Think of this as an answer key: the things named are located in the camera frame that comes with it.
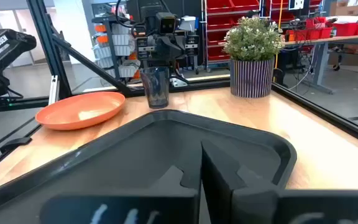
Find thin yellow hanging cable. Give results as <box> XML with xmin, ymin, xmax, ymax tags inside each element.
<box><xmin>274</xmin><ymin>0</ymin><xmax>284</xmax><ymax>82</ymax></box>

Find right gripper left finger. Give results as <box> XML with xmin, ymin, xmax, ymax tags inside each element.
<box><xmin>39</xmin><ymin>141</ymin><xmax>203</xmax><ymax>224</ymax></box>

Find orange plastic plate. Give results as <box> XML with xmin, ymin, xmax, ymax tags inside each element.
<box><xmin>35</xmin><ymin>91</ymin><xmax>126</xmax><ymax>131</ymax></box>

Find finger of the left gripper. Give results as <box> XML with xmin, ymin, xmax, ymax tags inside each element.
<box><xmin>168</xmin><ymin>35</ymin><xmax>183</xmax><ymax>60</ymax></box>
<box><xmin>154</xmin><ymin>35</ymin><xmax>169</xmax><ymax>60</ymax></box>

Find white and orange parts shelf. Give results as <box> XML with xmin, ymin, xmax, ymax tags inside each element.
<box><xmin>91</xmin><ymin>17</ymin><xmax>141</xmax><ymax>85</ymax></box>

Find workbench with red bins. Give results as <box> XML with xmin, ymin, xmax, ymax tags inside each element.
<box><xmin>283</xmin><ymin>15</ymin><xmax>358</xmax><ymax>94</ymax></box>

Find black plastic tray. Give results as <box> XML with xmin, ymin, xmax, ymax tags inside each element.
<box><xmin>0</xmin><ymin>108</ymin><xmax>298</xmax><ymax>224</ymax></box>

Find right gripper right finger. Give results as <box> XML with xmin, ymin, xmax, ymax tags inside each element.
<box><xmin>200</xmin><ymin>141</ymin><xmax>281</xmax><ymax>224</ymax></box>

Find plant in striped pot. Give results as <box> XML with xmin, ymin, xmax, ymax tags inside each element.
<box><xmin>223</xmin><ymin>15</ymin><xmax>286</xmax><ymax>99</ymax></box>

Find red bin storage rack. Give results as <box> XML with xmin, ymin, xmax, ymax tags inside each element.
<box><xmin>202</xmin><ymin>0</ymin><xmax>323</xmax><ymax>72</ymax></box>

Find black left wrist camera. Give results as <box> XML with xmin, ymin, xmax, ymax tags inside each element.
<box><xmin>155</xmin><ymin>12</ymin><xmax>179</xmax><ymax>35</ymax></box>

